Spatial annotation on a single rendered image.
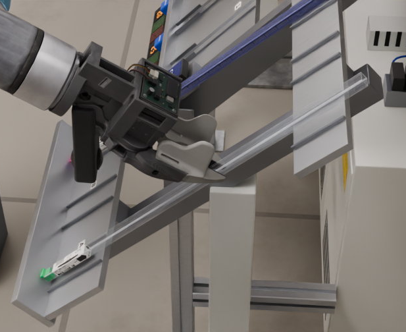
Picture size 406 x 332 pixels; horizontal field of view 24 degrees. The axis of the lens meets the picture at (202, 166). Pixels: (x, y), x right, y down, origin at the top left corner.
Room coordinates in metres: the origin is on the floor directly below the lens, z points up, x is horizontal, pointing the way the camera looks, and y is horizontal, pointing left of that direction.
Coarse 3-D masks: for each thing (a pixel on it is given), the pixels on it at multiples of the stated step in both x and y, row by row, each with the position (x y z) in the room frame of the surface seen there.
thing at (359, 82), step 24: (360, 72) 0.78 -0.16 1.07; (336, 96) 0.77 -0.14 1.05; (288, 120) 0.78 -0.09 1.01; (312, 120) 0.77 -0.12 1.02; (264, 144) 0.78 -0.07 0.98; (216, 168) 0.78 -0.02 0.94; (168, 192) 0.80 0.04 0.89; (192, 192) 0.78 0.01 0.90; (144, 216) 0.78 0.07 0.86; (96, 240) 0.80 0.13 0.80
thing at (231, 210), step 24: (216, 192) 0.87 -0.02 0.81; (240, 192) 0.87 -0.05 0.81; (216, 216) 0.87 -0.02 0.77; (240, 216) 0.86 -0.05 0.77; (216, 240) 0.87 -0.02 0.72; (240, 240) 0.86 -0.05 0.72; (216, 264) 0.87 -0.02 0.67; (240, 264) 0.86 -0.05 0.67; (216, 288) 0.87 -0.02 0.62; (240, 288) 0.86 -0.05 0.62; (216, 312) 0.87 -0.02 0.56; (240, 312) 0.86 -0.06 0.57
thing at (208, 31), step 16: (192, 0) 1.41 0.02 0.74; (208, 0) 1.36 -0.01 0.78; (224, 0) 1.32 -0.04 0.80; (240, 0) 1.27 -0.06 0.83; (256, 0) 1.24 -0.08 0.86; (192, 16) 1.34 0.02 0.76; (208, 16) 1.31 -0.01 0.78; (224, 16) 1.27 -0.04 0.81; (240, 16) 1.23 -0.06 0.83; (256, 16) 1.20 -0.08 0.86; (176, 32) 1.34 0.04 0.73; (192, 32) 1.30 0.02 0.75; (208, 32) 1.26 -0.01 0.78; (224, 32) 1.22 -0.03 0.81; (240, 32) 1.18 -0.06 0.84; (176, 48) 1.30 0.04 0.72; (192, 48) 1.25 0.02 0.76; (208, 48) 1.22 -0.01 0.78; (224, 48) 1.18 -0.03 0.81
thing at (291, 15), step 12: (312, 0) 0.99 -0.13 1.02; (288, 12) 1.00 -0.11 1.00; (300, 12) 0.99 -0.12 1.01; (276, 24) 0.99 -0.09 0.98; (252, 36) 1.00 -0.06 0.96; (264, 36) 1.00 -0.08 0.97; (240, 48) 1.00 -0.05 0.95; (252, 48) 1.00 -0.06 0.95; (216, 60) 1.01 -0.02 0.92; (228, 60) 1.00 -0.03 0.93; (204, 72) 1.00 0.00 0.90; (216, 72) 1.00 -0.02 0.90; (192, 84) 1.00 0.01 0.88; (180, 96) 1.00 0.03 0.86
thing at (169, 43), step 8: (176, 0) 1.43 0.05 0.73; (168, 8) 1.40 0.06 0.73; (176, 8) 1.41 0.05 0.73; (168, 16) 1.37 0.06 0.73; (176, 16) 1.38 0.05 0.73; (168, 24) 1.35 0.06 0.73; (168, 32) 1.33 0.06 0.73; (168, 40) 1.31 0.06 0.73; (176, 40) 1.32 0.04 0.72; (168, 48) 1.29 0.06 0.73; (160, 56) 1.27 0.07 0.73; (168, 56) 1.27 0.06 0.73; (160, 64) 1.24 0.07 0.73; (168, 64) 1.25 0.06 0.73
